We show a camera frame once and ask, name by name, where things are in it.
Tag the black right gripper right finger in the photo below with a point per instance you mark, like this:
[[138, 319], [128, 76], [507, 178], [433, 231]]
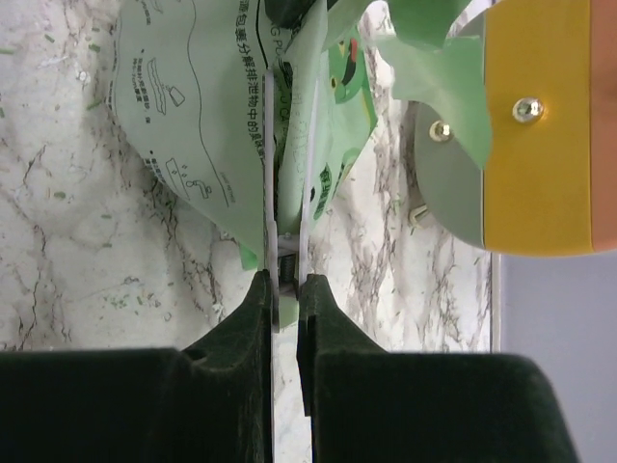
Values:
[[367, 404]]

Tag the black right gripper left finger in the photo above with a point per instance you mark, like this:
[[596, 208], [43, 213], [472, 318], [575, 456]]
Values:
[[208, 402]]

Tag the grey plastic bag clip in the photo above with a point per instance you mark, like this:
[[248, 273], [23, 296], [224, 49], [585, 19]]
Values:
[[287, 209]]

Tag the green cat litter bag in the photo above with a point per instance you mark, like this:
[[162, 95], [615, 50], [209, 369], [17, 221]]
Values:
[[187, 86]]

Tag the cream round drawer cabinet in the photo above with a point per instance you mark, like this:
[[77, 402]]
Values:
[[549, 186]]

